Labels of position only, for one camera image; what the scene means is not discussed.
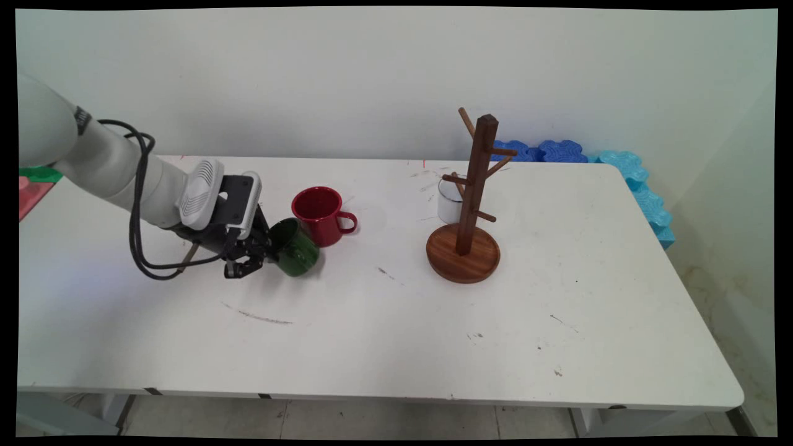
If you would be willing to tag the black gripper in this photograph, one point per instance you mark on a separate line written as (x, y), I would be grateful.
(210, 240)

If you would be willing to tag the green enamel mug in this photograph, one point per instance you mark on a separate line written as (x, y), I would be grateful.
(300, 254)

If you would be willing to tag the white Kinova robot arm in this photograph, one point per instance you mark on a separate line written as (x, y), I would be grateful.
(105, 164)

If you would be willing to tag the red enamel mug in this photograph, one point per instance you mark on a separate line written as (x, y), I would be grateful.
(319, 223)

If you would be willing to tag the white enamel mug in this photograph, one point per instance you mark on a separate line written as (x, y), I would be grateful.
(447, 207)

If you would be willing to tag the green foam mat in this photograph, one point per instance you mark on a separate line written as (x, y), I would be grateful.
(40, 175)

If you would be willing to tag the wooden mug tree stand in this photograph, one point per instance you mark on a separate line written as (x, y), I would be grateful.
(477, 186)

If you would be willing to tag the grey table leg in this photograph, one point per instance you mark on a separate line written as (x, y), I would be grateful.
(68, 418)
(626, 421)

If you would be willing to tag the dark blue foam mat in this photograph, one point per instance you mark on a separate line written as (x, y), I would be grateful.
(562, 151)
(523, 152)

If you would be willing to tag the light blue foam mat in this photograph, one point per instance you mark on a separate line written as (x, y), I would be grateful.
(644, 198)

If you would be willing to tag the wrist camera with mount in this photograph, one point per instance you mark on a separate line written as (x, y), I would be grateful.
(238, 198)

